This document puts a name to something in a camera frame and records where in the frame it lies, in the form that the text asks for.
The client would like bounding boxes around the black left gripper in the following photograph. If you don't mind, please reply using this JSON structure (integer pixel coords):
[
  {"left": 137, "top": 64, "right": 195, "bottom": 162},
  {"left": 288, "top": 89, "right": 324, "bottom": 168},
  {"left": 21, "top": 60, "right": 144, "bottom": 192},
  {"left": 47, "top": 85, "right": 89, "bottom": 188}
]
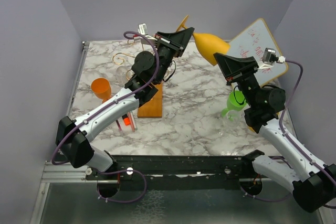
[{"left": 152, "top": 27, "right": 193, "bottom": 83}]

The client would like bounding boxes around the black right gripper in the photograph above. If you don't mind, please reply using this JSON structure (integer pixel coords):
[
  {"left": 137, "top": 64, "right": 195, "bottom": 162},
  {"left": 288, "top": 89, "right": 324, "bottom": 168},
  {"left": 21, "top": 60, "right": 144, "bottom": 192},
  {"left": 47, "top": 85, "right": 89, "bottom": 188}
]
[{"left": 213, "top": 52, "right": 260, "bottom": 107}]

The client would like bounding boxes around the green plastic wine glass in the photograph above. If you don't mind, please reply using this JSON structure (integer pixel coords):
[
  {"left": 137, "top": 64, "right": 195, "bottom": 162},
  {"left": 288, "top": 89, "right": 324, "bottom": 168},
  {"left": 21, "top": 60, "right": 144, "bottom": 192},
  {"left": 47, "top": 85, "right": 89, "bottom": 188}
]
[{"left": 221, "top": 90, "right": 247, "bottom": 117}]

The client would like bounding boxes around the clear wine glass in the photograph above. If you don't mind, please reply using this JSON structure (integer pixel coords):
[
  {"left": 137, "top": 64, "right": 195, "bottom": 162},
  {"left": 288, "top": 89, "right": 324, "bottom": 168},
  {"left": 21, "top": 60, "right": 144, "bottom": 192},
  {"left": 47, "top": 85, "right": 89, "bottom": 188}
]
[
  {"left": 116, "top": 66, "right": 131, "bottom": 85},
  {"left": 217, "top": 110, "right": 242, "bottom": 136}
]

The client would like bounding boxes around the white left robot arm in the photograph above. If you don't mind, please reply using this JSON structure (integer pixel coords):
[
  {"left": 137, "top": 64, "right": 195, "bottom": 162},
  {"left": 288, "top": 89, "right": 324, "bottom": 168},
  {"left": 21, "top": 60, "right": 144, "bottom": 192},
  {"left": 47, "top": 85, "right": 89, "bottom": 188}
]
[{"left": 54, "top": 27, "right": 194, "bottom": 179}]

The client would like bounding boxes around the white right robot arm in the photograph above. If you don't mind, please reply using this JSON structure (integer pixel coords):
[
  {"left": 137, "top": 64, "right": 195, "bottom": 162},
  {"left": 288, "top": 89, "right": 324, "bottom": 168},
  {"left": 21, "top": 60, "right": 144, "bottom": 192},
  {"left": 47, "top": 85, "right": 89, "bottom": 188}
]
[{"left": 214, "top": 53, "right": 335, "bottom": 213}]

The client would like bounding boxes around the wooden rack base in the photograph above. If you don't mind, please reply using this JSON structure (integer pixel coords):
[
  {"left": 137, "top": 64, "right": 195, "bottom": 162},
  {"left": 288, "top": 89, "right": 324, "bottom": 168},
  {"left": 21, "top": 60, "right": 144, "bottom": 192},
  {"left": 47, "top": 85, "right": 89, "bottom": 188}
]
[{"left": 138, "top": 83, "right": 163, "bottom": 118}]

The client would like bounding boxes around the orange plastic wine glass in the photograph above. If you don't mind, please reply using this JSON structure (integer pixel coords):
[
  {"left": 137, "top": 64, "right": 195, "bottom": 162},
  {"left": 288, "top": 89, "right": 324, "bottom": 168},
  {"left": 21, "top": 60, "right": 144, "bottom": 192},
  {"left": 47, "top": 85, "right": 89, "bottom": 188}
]
[{"left": 91, "top": 78, "right": 112, "bottom": 103}]

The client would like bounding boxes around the yellow-framed whiteboard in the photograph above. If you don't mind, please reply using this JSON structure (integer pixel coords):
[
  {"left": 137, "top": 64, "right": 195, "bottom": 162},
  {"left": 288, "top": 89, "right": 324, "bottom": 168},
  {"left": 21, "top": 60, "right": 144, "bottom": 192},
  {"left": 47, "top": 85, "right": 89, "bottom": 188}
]
[{"left": 227, "top": 18, "right": 288, "bottom": 86}]

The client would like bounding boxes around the green white pen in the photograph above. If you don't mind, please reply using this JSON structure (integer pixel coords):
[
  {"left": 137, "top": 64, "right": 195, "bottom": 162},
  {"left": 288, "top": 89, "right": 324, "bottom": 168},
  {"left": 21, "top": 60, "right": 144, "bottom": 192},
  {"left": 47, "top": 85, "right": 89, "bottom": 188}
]
[{"left": 128, "top": 112, "right": 138, "bottom": 132}]

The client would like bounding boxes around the orange highlighter marker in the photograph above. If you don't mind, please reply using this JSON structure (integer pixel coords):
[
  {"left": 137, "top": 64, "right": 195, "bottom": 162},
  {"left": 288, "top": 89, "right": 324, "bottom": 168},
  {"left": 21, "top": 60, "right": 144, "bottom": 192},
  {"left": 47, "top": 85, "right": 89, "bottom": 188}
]
[{"left": 122, "top": 114, "right": 131, "bottom": 126}]

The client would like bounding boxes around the pink pen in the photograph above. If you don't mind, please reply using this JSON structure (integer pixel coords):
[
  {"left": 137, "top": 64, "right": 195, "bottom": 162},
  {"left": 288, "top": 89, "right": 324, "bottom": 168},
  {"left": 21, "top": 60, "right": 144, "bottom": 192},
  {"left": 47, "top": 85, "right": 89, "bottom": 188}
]
[{"left": 116, "top": 120, "right": 122, "bottom": 132}]

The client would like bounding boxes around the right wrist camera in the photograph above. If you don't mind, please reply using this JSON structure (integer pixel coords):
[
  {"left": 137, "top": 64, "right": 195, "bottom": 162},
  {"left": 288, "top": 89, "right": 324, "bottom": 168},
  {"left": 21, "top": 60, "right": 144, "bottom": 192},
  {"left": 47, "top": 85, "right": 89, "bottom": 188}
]
[{"left": 258, "top": 48, "right": 286, "bottom": 69}]

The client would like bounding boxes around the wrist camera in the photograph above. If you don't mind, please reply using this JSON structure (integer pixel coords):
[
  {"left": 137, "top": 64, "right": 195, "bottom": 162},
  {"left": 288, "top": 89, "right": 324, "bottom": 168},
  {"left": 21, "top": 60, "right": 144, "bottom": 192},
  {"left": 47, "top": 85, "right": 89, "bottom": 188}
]
[
  {"left": 258, "top": 48, "right": 286, "bottom": 69},
  {"left": 138, "top": 23, "right": 156, "bottom": 43}
]

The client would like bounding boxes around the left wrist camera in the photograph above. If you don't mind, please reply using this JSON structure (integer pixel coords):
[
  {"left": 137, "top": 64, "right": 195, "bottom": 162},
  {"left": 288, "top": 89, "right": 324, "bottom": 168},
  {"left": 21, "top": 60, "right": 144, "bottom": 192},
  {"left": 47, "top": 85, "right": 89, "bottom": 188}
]
[{"left": 138, "top": 23, "right": 156, "bottom": 43}]

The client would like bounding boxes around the gold wire glass rack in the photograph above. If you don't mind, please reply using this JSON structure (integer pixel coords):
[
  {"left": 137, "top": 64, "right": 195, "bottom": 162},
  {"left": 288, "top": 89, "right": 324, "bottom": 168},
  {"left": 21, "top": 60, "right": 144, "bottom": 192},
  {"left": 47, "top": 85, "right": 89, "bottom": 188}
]
[{"left": 111, "top": 32, "right": 142, "bottom": 66}]

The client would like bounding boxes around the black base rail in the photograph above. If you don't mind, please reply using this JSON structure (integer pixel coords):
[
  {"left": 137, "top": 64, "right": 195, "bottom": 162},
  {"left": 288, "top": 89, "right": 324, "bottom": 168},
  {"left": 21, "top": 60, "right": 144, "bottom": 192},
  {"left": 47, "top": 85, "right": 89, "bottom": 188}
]
[{"left": 86, "top": 150, "right": 263, "bottom": 191}]

